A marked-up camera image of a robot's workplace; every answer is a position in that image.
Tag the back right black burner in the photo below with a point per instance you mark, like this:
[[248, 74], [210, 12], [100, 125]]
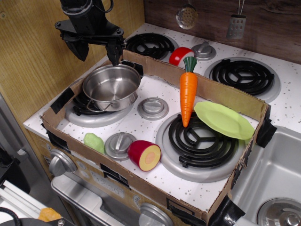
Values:
[[248, 75]]

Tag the orange toy carrot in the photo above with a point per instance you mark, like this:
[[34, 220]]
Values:
[[188, 89]]

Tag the front silver stove knob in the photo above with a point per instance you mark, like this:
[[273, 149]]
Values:
[[116, 146]]

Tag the centre silver stove knob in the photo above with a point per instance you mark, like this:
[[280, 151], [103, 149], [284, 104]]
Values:
[[153, 108]]

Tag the silver sink drain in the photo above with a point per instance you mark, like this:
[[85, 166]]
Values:
[[279, 212]]

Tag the front right black burner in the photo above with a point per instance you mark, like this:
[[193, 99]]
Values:
[[197, 153]]

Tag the silver sink basin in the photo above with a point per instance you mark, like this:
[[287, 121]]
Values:
[[272, 172]]

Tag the hanging metal strainer ladle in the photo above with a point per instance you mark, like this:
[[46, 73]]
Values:
[[187, 16]]

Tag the hanging metal slotted spatula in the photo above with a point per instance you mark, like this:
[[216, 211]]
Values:
[[237, 23]]

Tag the green toy lettuce piece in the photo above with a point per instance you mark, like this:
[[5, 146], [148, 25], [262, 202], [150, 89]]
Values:
[[93, 141]]

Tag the left silver oven knob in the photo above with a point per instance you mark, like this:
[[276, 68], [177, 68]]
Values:
[[60, 163]]

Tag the red toy half fruit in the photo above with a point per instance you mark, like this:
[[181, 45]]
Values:
[[144, 154]]

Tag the silver stove knob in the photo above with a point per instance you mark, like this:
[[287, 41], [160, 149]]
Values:
[[153, 108], [116, 146], [204, 51]]

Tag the orange yellow object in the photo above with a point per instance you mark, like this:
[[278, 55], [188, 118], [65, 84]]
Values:
[[49, 214]]

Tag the back left black burner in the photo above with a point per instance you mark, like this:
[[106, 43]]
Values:
[[157, 46]]

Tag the silver oven knob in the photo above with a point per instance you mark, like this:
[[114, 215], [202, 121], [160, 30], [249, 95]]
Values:
[[60, 163], [153, 216]]

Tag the stainless steel pot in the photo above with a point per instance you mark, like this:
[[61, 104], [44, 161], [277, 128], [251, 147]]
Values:
[[111, 88]]

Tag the right silver oven knob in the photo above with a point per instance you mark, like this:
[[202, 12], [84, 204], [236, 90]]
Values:
[[153, 216]]

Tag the back silver stove knob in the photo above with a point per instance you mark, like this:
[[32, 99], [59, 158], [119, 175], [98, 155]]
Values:
[[204, 51]]

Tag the red white toy piece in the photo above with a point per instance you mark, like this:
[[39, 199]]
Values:
[[177, 57]]

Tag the silver oven door handle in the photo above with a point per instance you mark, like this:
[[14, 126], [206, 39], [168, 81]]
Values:
[[86, 202]]

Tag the front left black burner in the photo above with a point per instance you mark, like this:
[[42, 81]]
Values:
[[81, 112]]

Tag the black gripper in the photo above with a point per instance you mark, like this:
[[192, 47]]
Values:
[[87, 23]]

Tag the green plastic plate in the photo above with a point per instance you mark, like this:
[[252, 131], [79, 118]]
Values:
[[224, 120]]

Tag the black burner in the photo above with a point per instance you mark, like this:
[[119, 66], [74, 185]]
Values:
[[157, 46], [81, 112], [197, 153], [248, 75]]

